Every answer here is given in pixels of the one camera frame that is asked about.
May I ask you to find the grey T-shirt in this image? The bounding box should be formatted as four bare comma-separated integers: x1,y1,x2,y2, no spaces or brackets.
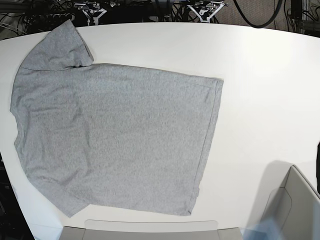
10,20,223,217

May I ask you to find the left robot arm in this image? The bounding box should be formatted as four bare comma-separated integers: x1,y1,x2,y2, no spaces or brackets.
186,0,229,24

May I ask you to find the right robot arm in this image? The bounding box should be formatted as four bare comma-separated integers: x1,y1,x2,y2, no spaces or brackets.
74,0,107,26

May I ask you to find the grey tray front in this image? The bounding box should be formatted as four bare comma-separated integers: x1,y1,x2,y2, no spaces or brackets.
59,219,243,240

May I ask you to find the black power strip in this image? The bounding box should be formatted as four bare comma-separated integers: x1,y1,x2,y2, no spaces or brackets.
32,13,76,22

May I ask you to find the black object right edge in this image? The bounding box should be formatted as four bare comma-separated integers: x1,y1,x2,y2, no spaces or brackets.
316,143,320,181

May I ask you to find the black cable bundle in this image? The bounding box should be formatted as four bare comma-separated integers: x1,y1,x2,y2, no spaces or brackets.
164,0,201,24

